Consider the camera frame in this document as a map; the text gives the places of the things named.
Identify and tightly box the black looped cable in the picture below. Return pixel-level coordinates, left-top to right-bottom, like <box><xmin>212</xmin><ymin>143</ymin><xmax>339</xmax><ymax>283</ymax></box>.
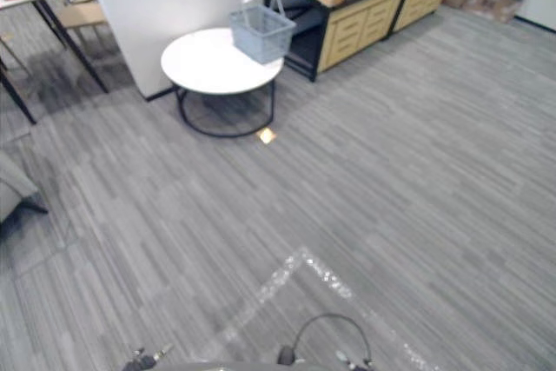
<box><xmin>293</xmin><ymin>313</ymin><xmax>374</xmax><ymax>362</ymax></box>

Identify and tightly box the beige chair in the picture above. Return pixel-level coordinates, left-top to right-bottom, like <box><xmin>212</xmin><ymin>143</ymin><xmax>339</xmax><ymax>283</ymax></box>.
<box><xmin>55</xmin><ymin>0</ymin><xmax>110</xmax><ymax>57</ymax></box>

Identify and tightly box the round white side table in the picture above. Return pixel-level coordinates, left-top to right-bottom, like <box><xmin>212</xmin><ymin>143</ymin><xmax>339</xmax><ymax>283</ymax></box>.
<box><xmin>160</xmin><ymin>27</ymin><xmax>286</xmax><ymax>139</ymax></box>

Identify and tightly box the black cable plug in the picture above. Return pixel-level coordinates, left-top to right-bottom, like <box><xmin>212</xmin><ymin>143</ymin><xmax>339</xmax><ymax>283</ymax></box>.
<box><xmin>276</xmin><ymin>344</ymin><xmax>299</xmax><ymax>366</ymax></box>

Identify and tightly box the grey plastic shopping basket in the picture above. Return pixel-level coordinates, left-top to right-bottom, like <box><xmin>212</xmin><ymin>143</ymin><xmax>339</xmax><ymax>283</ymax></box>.
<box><xmin>228</xmin><ymin>0</ymin><xmax>298</xmax><ymax>65</ymax></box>

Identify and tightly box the wooden produce stand black frame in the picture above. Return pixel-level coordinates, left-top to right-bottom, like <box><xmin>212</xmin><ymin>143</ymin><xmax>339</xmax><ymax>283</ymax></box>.
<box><xmin>264</xmin><ymin>0</ymin><xmax>413</xmax><ymax>83</ymax></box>

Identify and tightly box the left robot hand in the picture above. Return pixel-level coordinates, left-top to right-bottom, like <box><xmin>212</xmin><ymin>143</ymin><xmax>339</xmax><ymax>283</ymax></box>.
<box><xmin>122</xmin><ymin>343</ymin><xmax>175</xmax><ymax>371</ymax></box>

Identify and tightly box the grey upholstered sofa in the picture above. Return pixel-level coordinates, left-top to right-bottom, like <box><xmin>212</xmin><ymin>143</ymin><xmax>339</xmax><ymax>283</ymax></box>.
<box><xmin>0</xmin><ymin>150</ymin><xmax>50</xmax><ymax>240</ymax></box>

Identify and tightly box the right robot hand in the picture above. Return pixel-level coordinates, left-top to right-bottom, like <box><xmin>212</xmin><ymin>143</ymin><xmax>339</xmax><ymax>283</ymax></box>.
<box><xmin>334</xmin><ymin>348</ymin><xmax>375</xmax><ymax>371</ymax></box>

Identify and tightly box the clear plastic storage box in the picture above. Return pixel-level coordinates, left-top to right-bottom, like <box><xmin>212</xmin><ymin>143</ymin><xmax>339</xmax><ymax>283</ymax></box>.
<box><xmin>461</xmin><ymin>0</ymin><xmax>530</xmax><ymax>24</ymax></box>

